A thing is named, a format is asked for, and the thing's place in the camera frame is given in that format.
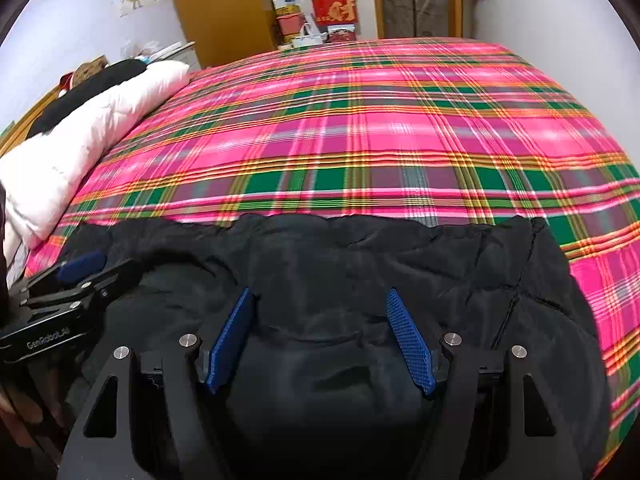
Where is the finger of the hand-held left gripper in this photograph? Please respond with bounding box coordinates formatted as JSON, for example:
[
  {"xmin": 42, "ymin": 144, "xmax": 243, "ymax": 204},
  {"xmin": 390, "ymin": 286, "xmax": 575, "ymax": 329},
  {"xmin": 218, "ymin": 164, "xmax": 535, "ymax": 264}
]
[
  {"xmin": 22, "ymin": 252, "xmax": 137, "ymax": 302},
  {"xmin": 20, "ymin": 275, "xmax": 147, "ymax": 322}
]

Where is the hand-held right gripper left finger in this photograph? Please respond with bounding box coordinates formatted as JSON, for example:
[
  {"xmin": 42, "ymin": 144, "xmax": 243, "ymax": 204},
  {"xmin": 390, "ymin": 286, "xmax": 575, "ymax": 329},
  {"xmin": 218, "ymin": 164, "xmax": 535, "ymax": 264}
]
[{"xmin": 57, "ymin": 287, "xmax": 257, "ymax": 480}]

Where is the brown plush toy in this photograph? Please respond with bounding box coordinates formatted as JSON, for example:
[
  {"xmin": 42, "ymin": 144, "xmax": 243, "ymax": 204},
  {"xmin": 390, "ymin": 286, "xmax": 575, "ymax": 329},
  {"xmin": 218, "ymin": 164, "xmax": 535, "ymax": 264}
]
[{"xmin": 72, "ymin": 57, "xmax": 109, "ymax": 84}]

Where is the wooden wardrobe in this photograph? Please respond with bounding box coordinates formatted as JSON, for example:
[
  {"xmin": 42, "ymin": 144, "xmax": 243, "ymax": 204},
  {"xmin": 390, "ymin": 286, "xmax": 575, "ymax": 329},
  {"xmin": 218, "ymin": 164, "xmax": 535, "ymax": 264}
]
[{"xmin": 165, "ymin": 0, "xmax": 279, "ymax": 69}]

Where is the pink green plaid bed sheet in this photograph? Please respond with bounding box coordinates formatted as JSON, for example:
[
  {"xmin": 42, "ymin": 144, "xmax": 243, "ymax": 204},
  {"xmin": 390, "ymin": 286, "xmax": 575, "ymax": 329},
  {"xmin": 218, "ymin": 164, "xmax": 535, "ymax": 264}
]
[{"xmin": 25, "ymin": 37, "xmax": 640, "ymax": 467}]

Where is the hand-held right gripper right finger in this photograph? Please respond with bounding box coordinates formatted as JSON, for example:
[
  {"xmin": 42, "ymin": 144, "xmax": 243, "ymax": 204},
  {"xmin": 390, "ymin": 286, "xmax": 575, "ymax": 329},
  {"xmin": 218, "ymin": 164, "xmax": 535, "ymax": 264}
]
[{"xmin": 384, "ymin": 288, "xmax": 584, "ymax": 480}]

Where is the white bag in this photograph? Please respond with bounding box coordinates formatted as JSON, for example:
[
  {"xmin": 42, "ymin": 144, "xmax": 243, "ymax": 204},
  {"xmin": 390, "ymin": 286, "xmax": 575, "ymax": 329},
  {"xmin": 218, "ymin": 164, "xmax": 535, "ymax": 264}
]
[{"xmin": 292, "ymin": 22, "xmax": 327, "ymax": 50}]

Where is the large red gift box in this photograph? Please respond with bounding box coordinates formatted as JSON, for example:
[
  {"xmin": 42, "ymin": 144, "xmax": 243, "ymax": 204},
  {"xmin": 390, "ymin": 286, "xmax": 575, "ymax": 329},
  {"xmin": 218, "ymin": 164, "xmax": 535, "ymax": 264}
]
[{"xmin": 311, "ymin": 0, "xmax": 359, "ymax": 27}]

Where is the person's left hand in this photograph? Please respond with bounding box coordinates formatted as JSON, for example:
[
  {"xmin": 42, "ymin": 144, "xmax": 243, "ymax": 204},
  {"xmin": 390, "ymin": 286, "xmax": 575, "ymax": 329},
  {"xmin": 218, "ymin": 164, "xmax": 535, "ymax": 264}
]
[{"xmin": 0, "ymin": 389, "xmax": 57, "ymax": 452}]

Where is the small red printed box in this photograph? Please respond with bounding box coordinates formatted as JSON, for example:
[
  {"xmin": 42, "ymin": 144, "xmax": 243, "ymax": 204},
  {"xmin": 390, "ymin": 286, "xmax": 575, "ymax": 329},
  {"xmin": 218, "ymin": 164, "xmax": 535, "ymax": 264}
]
[{"xmin": 326, "ymin": 24, "xmax": 357, "ymax": 44}]

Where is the black puffer jacket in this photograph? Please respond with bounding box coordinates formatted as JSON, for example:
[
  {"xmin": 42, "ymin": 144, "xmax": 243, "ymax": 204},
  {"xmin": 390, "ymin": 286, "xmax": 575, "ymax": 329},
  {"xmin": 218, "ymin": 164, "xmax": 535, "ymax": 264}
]
[{"xmin": 55, "ymin": 212, "xmax": 602, "ymax": 480}]

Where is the pink red box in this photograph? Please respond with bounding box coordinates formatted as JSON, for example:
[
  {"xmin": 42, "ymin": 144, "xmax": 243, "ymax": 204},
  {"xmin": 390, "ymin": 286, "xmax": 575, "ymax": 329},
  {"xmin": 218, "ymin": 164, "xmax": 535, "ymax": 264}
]
[{"xmin": 276, "ymin": 12, "xmax": 306, "ymax": 36}]

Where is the wooden headboard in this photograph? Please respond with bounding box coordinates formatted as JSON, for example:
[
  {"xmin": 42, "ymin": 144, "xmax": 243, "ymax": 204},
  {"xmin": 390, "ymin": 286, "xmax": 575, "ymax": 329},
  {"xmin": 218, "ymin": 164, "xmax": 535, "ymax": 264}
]
[{"xmin": 0, "ymin": 85, "xmax": 62, "ymax": 157}]

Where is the white folded quilt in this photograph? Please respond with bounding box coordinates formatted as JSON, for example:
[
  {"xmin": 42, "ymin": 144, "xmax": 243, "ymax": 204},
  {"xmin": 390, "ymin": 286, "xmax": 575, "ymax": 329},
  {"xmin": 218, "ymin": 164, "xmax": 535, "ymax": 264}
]
[{"xmin": 0, "ymin": 60, "xmax": 192, "ymax": 257}]

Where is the black garment on quilt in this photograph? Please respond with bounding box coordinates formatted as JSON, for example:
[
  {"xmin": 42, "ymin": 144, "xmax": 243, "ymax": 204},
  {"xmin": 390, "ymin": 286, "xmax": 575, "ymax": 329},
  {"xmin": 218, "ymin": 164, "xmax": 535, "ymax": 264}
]
[{"xmin": 25, "ymin": 59, "xmax": 149, "ymax": 139}]

